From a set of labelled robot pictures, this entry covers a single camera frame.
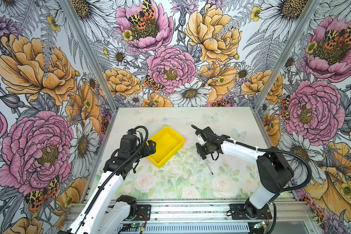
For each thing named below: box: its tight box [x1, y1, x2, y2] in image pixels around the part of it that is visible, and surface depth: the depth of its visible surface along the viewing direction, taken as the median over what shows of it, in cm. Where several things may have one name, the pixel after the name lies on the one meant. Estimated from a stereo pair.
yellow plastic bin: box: [146, 125, 186, 169], surface depth 98 cm
